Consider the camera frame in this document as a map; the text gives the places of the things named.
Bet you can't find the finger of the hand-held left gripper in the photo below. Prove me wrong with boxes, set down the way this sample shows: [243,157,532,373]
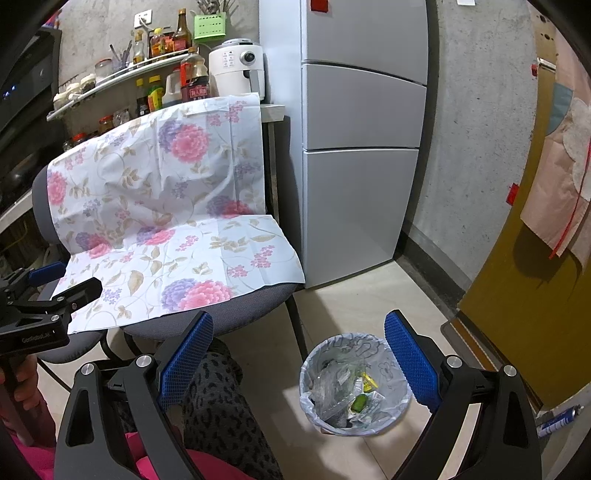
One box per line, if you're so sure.
[11,277,103,325]
[0,261,66,302]

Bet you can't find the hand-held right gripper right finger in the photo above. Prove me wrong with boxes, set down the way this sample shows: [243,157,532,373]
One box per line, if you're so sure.
[384,310,542,480]

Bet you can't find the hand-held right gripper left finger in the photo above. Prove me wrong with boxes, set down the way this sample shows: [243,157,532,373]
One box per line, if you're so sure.
[54,311,214,480]

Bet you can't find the waste bin with liner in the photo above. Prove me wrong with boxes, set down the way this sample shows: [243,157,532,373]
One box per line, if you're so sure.
[299,333,413,436]

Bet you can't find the person's left forearm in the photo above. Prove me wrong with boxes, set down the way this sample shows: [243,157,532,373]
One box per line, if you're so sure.
[0,397,58,449]

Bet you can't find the person's left hand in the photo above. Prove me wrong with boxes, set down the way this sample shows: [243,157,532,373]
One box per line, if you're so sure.
[0,359,42,406]

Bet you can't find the leopard print pants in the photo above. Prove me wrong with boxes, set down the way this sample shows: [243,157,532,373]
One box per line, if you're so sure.
[113,342,283,480]

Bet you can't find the grey office chair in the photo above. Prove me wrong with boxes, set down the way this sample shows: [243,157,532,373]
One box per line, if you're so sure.
[30,164,311,398]

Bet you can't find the black wok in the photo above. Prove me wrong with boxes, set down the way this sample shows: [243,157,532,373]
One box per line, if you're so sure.
[0,154,35,195]

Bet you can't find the pink top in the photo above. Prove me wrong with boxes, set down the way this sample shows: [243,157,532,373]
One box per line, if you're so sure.
[0,429,243,480]

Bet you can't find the yellow door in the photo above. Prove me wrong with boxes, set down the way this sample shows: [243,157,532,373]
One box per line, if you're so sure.
[441,138,591,411]

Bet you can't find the floral printed cloth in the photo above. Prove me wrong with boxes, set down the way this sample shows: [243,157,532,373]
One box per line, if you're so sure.
[46,92,306,334]

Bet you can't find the blue white sealant tube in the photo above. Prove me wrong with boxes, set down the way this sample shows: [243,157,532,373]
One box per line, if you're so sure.
[537,405,585,439]

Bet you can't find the grey refrigerator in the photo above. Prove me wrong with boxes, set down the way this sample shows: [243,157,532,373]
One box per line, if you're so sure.
[259,0,430,291]

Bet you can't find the black range hood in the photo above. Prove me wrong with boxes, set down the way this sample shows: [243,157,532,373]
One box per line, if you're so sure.
[0,25,63,139]

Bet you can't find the green bottle yellow cap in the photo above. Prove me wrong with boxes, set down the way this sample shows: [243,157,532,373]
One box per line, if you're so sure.
[148,76,165,112]

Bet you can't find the white plastic jug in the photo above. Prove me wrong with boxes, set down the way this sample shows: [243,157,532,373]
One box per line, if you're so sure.
[161,67,184,108]

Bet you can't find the glass jar with utensils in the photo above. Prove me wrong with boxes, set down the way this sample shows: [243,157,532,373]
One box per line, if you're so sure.
[108,41,134,73]

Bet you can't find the large dark oil bottle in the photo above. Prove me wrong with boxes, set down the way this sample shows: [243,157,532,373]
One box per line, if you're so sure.
[180,46,209,88]

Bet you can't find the white air fryer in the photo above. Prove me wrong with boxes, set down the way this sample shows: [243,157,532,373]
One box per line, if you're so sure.
[209,39,266,102]

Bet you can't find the brown sauce bottle red label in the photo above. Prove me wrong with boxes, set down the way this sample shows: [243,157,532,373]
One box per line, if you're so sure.
[172,8,193,51]

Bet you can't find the green plastic basket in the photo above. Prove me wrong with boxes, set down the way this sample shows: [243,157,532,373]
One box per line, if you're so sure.
[194,13,228,40]

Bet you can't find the pink wall hanging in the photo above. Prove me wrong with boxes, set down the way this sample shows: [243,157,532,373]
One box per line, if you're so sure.
[521,69,591,259]

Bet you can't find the white curved wall shelf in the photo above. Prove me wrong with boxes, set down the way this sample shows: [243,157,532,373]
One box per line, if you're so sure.
[46,48,199,123]

